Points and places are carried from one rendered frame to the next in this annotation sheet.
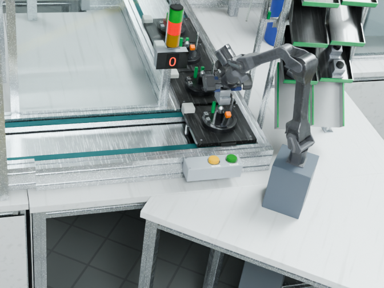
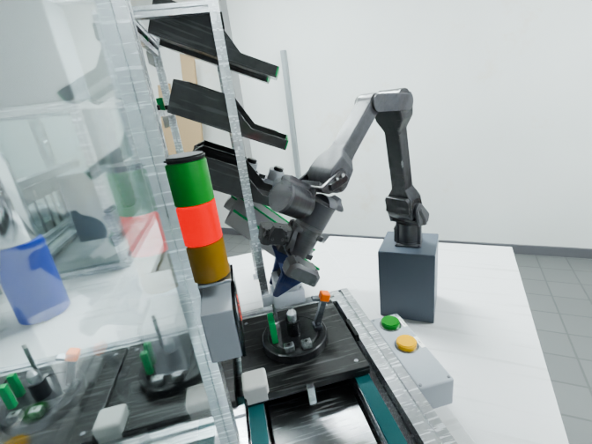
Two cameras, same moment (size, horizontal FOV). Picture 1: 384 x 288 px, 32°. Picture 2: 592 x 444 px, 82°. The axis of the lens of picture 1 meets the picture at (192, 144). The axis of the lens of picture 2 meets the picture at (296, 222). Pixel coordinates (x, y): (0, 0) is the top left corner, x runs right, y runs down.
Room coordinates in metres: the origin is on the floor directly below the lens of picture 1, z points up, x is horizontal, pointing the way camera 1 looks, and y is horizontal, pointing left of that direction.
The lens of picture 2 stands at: (2.01, 0.49, 1.46)
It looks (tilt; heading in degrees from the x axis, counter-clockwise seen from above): 20 degrees down; 281
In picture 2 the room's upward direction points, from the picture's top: 7 degrees counter-clockwise
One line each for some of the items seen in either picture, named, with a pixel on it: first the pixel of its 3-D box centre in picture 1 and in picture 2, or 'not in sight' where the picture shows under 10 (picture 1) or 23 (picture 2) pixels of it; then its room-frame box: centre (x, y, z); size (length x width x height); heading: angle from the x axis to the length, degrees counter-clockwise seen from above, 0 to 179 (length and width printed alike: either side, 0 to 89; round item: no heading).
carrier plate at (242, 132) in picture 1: (218, 124); (295, 344); (2.16, -0.09, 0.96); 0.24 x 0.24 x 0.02; 21
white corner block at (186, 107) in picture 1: (188, 110); (255, 386); (2.22, 0.04, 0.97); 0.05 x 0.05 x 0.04; 21
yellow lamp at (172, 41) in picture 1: (172, 38); (206, 257); (2.20, 0.13, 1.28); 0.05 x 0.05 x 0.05
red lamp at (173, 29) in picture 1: (174, 26); (198, 220); (2.20, 0.13, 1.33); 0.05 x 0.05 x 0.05
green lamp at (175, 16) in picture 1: (175, 14); (188, 181); (2.20, 0.13, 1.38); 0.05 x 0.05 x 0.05
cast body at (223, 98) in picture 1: (222, 91); (281, 285); (2.17, -0.08, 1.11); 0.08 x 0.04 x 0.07; 22
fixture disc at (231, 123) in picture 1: (218, 120); (294, 336); (2.16, -0.09, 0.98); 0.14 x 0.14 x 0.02
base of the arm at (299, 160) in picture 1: (298, 153); (408, 232); (1.88, -0.37, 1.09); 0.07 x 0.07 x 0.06; 74
